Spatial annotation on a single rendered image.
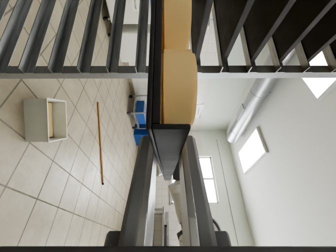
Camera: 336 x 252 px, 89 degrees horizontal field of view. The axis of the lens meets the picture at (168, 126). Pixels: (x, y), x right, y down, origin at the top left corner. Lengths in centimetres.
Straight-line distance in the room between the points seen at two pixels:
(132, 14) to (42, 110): 203
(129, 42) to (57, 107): 192
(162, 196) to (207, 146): 213
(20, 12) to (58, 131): 91
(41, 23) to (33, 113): 74
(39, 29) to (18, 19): 10
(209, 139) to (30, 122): 519
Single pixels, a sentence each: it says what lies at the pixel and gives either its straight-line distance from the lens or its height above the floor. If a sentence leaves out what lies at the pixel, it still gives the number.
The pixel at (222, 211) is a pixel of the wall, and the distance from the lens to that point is 520.
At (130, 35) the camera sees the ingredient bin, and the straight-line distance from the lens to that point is 313.
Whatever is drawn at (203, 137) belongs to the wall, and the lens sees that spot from 595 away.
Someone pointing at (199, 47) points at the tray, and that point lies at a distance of 54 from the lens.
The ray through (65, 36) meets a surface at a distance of 77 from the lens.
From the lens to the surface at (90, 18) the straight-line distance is 79.
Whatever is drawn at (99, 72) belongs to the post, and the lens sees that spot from 62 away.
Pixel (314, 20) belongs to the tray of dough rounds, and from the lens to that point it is 60.
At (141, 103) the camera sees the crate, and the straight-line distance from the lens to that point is 439.
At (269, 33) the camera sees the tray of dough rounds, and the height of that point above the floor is 122.
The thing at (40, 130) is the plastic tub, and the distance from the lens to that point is 143.
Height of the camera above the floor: 95
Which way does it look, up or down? level
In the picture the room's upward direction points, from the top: 90 degrees clockwise
